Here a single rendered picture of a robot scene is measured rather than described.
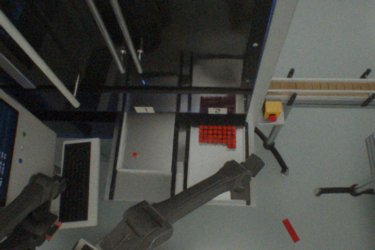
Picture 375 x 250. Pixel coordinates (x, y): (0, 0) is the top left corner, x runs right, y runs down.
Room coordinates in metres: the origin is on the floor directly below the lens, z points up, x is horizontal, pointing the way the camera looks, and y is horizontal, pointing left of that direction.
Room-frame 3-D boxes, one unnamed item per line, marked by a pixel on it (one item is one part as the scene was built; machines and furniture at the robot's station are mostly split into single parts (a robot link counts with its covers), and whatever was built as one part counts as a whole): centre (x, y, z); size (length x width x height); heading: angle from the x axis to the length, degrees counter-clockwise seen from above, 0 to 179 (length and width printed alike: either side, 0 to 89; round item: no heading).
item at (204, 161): (0.41, -0.11, 0.90); 0.34 x 0.26 x 0.04; 167
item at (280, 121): (0.62, -0.43, 0.87); 0.14 x 0.13 x 0.02; 168
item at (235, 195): (0.22, -0.15, 1.20); 0.10 x 0.07 x 0.07; 168
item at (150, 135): (0.59, 0.20, 0.90); 0.34 x 0.26 x 0.04; 168
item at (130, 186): (0.48, 0.05, 0.87); 0.70 x 0.48 x 0.02; 78
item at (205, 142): (0.49, -0.13, 0.90); 0.18 x 0.02 x 0.05; 77
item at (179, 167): (0.36, 0.08, 0.91); 0.14 x 0.03 x 0.06; 168
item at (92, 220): (0.46, 0.62, 0.79); 0.45 x 0.28 x 0.03; 175
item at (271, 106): (0.58, -0.40, 1.00); 0.08 x 0.07 x 0.07; 168
